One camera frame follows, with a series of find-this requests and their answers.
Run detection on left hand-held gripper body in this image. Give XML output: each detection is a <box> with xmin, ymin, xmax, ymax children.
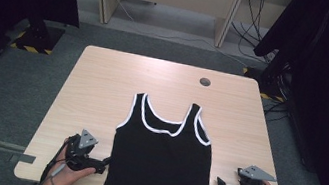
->
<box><xmin>63</xmin><ymin>126</ymin><xmax>113</xmax><ymax>177</ymax></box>

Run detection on black tank top white trim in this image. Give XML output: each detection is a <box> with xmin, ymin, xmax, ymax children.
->
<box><xmin>100</xmin><ymin>88</ymin><xmax>233</xmax><ymax>185</ymax></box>

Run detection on person's left hand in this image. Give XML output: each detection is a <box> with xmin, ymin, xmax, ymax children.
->
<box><xmin>48</xmin><ymin>134</ymin><xmax>101</xmax><ymax>185</ymax></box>

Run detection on grey tape strip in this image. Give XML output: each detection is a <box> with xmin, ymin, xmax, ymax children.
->
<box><xmin>8</xmin><ymin>151</ymin><xmax>37</xmax><ymax>167</ymax></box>

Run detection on black stand base striped tape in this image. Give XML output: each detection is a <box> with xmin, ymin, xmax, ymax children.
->
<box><xmin>238</xmin><ymin>64</ymin><xmax>291</xmax><ymax>104</ymax></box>
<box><xmin>8</xmin><ymin>14</ymin><xmax>68</xmax><ymax>59</ymax></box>

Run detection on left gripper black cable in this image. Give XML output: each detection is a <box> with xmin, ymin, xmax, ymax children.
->
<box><xmin>38</xmin><ymin>137</ymin><xmax>73</xmax><ymax>185</ymax></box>

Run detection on black floor cables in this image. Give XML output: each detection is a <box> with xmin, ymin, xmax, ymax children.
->
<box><xmin>261</xmin><ymin>96</ymin><xmax>293</xmax><ymax>126</ymax></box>

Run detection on grey round cable grommet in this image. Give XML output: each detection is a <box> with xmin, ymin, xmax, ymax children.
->
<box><xmin>198</xmin><ymin>76</ymin><xmax>212</xmax><ymax>88</ymax></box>

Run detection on white floor cable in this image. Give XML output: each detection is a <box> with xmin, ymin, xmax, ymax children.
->
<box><xmin>105</xmin><ymin>0</ymin><xmax>258</xmax><ymax>69</ymax></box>

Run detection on black power cables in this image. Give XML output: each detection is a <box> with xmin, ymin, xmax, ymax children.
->
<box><xmin>225</xmin><ymin>0</ymin><xmax>287</xmax><ymax>65</ymax></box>

